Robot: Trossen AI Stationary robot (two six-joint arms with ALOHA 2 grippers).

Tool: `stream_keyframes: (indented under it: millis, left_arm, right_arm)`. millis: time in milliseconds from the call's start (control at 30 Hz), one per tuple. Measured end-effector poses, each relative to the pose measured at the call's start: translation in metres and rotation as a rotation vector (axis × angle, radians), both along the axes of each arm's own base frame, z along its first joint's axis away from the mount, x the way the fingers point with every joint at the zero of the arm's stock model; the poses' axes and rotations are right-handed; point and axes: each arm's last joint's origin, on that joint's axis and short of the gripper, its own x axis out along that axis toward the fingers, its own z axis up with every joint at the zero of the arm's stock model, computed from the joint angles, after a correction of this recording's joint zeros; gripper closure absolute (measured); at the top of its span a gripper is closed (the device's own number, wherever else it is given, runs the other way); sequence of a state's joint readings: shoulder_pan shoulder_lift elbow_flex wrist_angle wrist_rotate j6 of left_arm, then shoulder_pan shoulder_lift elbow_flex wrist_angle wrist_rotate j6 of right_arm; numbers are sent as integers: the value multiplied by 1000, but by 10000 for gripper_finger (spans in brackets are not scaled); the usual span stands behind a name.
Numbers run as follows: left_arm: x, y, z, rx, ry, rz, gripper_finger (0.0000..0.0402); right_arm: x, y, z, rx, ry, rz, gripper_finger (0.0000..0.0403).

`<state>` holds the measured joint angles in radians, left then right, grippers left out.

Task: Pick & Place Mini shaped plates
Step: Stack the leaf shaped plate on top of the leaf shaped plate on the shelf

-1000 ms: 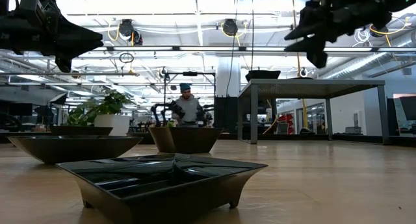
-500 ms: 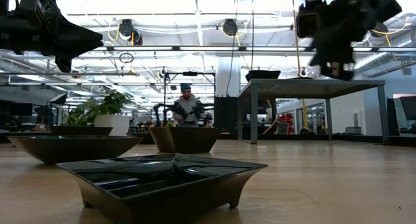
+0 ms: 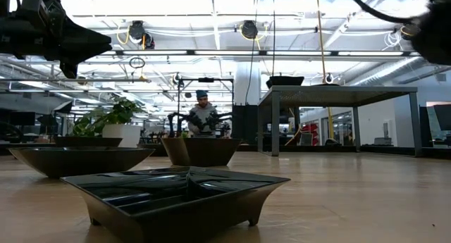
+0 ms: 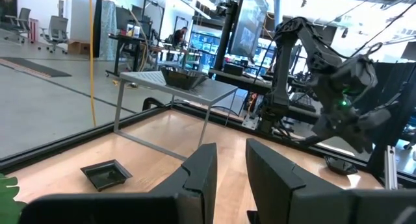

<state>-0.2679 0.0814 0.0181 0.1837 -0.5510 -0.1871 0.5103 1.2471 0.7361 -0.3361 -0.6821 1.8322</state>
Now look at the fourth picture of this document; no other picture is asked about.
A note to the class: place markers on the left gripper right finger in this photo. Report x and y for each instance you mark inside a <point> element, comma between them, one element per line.
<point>292,201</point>

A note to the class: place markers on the black monitor screen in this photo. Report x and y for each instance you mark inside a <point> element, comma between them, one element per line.
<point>248,26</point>

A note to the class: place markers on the white arm base bracket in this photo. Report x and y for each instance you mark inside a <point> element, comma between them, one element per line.
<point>251,122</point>

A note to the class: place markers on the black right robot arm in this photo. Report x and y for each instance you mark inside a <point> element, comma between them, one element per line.
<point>281,74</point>

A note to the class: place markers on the dark grey desk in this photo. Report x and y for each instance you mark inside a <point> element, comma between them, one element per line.
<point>240,81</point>

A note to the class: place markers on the person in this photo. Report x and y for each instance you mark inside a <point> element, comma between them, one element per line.
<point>180,37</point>

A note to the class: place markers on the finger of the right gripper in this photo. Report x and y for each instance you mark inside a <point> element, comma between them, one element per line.
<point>328,131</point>
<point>367,130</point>

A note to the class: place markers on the black office desk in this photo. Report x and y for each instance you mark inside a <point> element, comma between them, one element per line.
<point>125,38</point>

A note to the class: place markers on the black monitor stand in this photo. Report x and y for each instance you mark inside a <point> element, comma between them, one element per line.
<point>227,39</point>

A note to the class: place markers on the black floor mat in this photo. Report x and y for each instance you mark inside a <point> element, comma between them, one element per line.
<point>32,66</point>

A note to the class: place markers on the deep square black plate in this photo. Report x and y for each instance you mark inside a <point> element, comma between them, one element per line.
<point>183,79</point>

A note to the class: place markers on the grey perforated metal shelf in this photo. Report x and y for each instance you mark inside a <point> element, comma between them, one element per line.
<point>214,92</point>

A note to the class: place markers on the leaf-shaped black plate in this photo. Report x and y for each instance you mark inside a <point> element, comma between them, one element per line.
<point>339,167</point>

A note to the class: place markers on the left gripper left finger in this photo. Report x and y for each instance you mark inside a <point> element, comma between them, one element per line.
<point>130,211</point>

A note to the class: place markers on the green plant in white pot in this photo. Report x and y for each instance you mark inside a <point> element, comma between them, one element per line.
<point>8,201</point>

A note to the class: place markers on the cardboard box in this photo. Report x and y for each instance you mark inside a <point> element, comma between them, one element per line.
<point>78,48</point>

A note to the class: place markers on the grey patterned partition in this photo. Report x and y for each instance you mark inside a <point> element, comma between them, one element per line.
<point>109,29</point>

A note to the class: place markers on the grey office chair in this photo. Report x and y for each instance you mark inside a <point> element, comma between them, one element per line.
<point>22,17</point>
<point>58,27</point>

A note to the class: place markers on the silver aluminium profile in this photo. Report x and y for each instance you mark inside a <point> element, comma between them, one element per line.
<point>391,169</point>

